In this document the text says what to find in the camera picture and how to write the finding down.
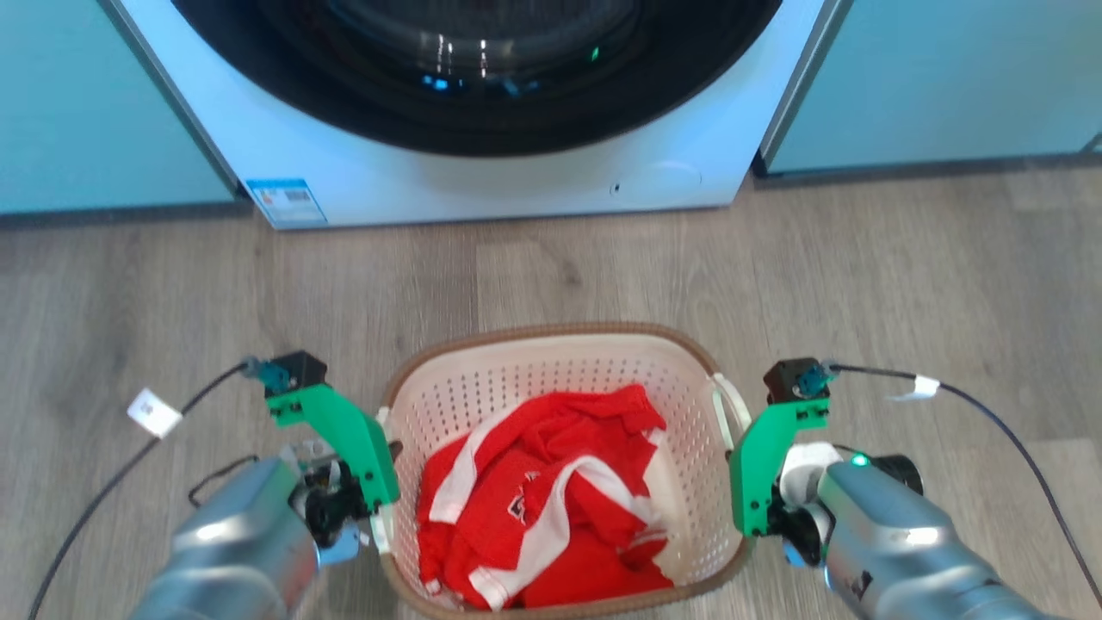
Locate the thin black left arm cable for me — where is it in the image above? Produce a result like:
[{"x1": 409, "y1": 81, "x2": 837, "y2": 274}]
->
[{"x1": 28, "y1": 362, "x2": 259, "y2": 620}]

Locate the white square cable tag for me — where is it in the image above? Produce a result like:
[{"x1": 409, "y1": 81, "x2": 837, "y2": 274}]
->
[{"x1": 127, "y1": 388, "x2": 184, "y2": 439}]

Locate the black round washer door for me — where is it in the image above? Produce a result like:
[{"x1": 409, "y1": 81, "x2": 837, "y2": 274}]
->
[{"x1": 170, "y1": 0, "x2": 783, "y2": 158}]

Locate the teal cabinet panel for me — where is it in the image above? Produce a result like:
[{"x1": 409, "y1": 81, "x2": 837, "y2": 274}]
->
[
  {"x1": 0, "y1": 0, "x2": 239, "y2": 216},
  {"x1": 761, "y1": 0, "x2": 1102, "y2": 175}
]

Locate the red white-striped garment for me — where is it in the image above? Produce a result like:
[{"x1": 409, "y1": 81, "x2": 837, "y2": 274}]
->
[{"x1": 415, "y1": 382, "x2": 678, "y2": 613}]

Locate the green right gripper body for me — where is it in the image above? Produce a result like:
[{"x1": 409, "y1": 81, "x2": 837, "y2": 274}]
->
[{"x1": 728, "y1": 398, "x2": 833, "y2": 567}]

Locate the blue white energy label sticker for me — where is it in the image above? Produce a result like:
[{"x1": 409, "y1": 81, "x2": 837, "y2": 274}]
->
[{"x1": 245, "y1": 177, "x2": 329, "y2": 228}]

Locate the short black looped cable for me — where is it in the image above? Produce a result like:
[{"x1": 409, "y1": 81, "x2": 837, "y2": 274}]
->
[{"x1": 187, "y1": 454, "x2": 261, "y2": 507}]

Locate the white front-load washing machine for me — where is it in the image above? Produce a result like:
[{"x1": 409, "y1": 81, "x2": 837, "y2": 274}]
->
[{"x1": 102, "y1": 0, "x2": 851, "y2": 232}]

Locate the white small cable tag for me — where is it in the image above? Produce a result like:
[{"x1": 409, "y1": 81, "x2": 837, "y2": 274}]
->
[{"x1": 889, "y1": 375, "x2": 941, "y2": 403}]

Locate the beige perforated laundry basket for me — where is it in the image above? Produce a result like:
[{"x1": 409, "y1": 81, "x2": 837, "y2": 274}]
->
[{"x1": 376, "y1": 322, "x2": 756, "y2": 620}]

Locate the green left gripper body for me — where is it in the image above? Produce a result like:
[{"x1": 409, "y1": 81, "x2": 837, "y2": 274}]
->
[{"x1": 265, "y1": 382, "x2": 403, "y2": 552}]

